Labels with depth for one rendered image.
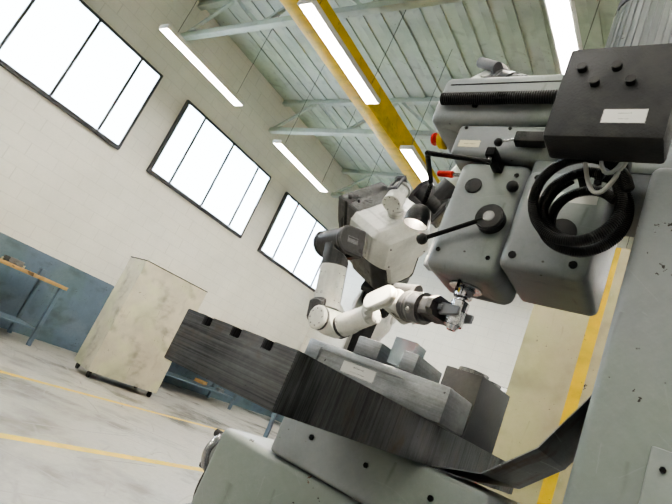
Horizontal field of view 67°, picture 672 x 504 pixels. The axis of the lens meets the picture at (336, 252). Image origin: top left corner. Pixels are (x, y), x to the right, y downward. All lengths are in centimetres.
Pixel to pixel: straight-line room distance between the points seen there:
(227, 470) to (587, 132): 108
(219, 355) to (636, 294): 71
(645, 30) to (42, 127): 795
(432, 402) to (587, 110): 61
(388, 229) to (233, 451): 86
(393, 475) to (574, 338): 209
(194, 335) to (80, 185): 814
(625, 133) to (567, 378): 213
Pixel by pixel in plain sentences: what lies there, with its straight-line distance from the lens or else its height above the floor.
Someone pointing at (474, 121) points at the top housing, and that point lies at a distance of 147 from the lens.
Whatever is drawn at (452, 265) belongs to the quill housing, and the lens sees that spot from 128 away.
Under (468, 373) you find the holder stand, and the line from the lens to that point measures 155.
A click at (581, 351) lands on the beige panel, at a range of 305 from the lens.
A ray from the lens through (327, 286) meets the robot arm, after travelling 165.
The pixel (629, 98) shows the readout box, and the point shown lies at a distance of 108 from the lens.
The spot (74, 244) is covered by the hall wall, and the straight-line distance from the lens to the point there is 895.
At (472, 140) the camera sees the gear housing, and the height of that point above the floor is 167.
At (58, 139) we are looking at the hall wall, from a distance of 873.
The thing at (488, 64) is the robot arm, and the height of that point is 204.
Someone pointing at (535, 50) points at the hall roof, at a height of 620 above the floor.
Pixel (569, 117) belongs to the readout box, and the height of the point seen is 156.
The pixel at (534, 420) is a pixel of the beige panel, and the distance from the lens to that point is 300.
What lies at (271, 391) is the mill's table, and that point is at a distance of 66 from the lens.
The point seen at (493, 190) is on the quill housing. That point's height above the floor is 154.
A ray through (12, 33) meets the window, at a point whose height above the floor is 358.
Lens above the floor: 92
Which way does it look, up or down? 15 degrees up
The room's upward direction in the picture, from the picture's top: 24 degrees clockwise
